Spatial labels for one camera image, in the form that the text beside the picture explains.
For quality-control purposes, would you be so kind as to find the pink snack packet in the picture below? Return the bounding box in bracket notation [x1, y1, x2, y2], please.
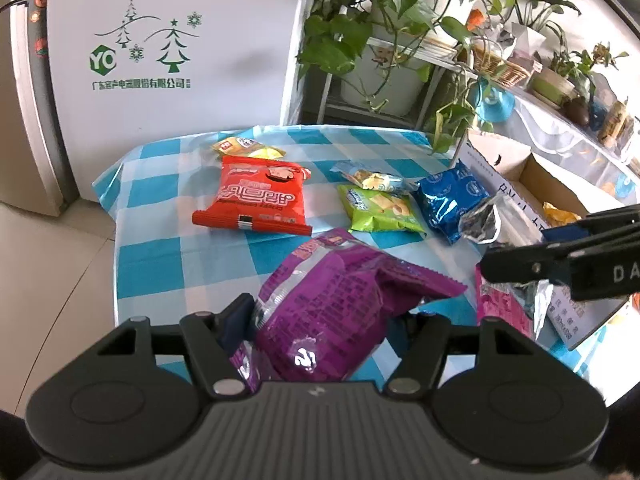
[475, 262, 555, 342]

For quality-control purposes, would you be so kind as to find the wicker basket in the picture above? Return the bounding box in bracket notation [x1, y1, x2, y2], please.
[472, 45, 532, 89]

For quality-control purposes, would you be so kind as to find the yellow waffle snack packet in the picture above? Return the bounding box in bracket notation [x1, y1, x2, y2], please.
[210, 136, 287, 161]
[542, 201, 583, 227]

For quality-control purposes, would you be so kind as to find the green snack packet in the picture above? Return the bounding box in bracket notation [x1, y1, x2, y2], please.
[337, 184, 427, 234]

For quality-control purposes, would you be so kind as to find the white covered side table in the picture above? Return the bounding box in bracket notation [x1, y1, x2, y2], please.
[515, 89, 640, 206]

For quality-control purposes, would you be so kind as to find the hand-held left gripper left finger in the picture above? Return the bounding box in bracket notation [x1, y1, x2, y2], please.
[92, 292, 257, 395]

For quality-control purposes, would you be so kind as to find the green plant pot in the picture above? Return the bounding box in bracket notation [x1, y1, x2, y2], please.
[529, 67, 577, 109]

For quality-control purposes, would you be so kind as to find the light blue snack packet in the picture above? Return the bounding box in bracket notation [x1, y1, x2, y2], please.
[330, 161, 420, 194]

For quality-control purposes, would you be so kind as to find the purple snack packet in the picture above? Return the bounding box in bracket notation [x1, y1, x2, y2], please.
[230, 227, 468, 391]

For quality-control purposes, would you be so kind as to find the white cardboard box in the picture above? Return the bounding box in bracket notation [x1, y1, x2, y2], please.
[452, 130, 633, 352]

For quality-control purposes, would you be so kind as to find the blue white checked tablecloth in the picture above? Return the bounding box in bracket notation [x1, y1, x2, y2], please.
[92, 124, 608, 406]

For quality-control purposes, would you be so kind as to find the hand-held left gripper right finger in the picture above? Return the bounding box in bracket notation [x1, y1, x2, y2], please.
[382, 310, 543, 395]

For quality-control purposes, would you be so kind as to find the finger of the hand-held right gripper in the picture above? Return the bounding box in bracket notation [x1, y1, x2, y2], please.
[542, 206, 640, 248]
[482, 242, 574, 284]

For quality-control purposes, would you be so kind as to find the blue plastic fan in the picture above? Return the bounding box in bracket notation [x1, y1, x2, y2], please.
[474, 77, 517, 124]

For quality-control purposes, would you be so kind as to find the red snack packet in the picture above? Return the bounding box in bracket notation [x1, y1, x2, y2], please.
[192, 155, 313, 237]

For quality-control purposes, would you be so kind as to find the white plant rack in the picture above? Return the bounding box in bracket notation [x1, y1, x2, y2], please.
[317, 35, 476, 131]

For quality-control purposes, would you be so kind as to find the green pothos plant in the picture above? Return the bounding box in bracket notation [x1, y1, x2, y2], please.
[297, 0, 481, 156]

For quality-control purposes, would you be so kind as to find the small plant in green pot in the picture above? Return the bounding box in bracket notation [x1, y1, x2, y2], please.
[550, 41, 630, 97]

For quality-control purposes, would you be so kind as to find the brown labelled bottle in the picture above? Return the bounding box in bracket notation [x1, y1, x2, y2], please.
[597, 100, 629, 147]

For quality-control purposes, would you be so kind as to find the white refrigerator green tree print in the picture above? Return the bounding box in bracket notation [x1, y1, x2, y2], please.
[0, 0, 311, 206]

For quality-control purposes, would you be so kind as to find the brown teapot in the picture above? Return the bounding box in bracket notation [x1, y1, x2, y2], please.
[564, 96, 592, 127]

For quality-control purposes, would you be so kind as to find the leafy plant white square pot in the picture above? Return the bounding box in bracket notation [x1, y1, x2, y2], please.
[492, 0, 583, 57]

